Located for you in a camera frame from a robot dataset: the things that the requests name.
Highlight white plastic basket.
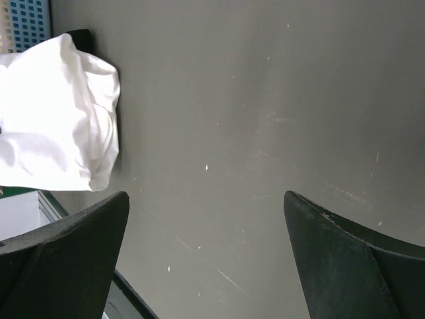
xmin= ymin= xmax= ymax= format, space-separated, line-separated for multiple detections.
xmin=0 ymin=0 xmax=51 ymax=54

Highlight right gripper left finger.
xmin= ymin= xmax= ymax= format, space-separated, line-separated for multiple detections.
xmin=1 ymin=191 xmax=129 ymax=318

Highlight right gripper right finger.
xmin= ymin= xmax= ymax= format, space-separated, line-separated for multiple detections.
xmin=284 ymin=191 xmax=424 ymax=318

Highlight white t shirt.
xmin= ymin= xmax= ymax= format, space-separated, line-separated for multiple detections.
xmin=1 ymin=33 xmax=120 ymax=192

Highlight black t shirt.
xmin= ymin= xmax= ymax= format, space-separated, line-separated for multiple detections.
xmin=67 ymin=29 xmax=95 ymax=54

